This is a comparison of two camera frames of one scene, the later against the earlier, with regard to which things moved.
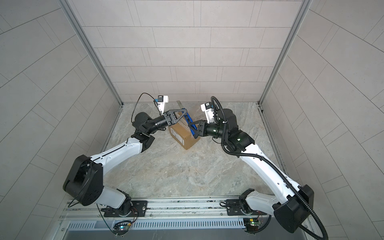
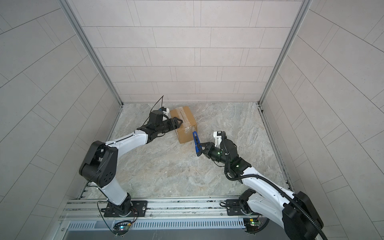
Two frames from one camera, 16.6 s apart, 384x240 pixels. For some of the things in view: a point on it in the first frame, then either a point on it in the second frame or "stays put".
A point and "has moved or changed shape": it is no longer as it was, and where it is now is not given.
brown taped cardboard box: [181, 132] has moved or changed shape
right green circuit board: [251, 224] stays put
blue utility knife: [192, 127] → [197, 141]
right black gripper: [203, 128] → [209, 148]
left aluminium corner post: [90, 48] stays put
